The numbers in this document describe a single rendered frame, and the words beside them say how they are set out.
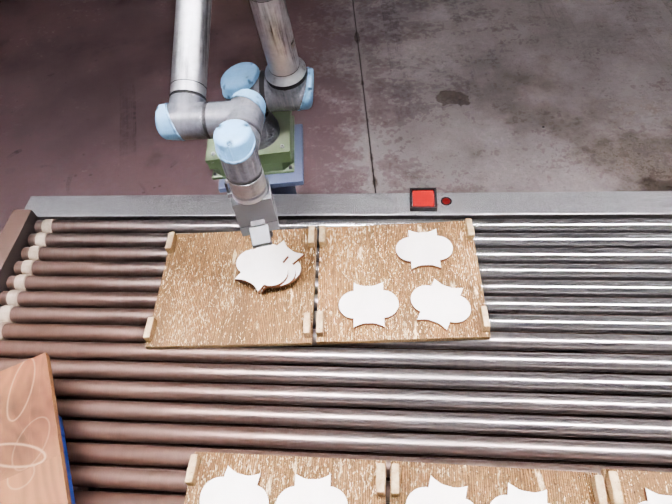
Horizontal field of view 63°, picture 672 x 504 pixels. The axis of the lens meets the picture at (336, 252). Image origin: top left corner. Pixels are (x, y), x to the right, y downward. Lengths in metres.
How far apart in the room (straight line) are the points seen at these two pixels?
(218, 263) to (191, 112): 0.48
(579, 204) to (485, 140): 1.55
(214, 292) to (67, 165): 2.21
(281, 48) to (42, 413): 1.01
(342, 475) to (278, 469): 0.13
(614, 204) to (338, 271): 0.78
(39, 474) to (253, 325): 0.53
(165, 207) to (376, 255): 0.66
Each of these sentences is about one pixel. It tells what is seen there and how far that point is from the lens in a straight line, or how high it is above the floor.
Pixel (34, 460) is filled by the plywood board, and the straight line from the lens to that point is 1.31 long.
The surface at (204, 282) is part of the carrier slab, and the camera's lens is 1.48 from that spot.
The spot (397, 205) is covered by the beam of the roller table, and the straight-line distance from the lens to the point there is 1.58.
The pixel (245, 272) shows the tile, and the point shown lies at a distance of 1.41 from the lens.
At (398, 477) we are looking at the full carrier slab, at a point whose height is 0.96.
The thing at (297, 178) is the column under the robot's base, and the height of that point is 0.87.
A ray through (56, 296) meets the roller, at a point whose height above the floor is 0.92.
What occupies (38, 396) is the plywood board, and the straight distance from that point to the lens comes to 1.37.
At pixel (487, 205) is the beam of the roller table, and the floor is 0.92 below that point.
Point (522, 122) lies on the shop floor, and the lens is 3.29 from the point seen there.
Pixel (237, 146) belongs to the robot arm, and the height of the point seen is 1.43.
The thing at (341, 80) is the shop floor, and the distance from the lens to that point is 3.56.
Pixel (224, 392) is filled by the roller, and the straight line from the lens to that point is 1.34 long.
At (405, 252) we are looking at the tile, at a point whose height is 0.95.
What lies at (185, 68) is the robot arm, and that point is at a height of 1.45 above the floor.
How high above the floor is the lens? 2.11
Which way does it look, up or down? 54 degrees down
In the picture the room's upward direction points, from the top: 8 degrees counter-clockwise
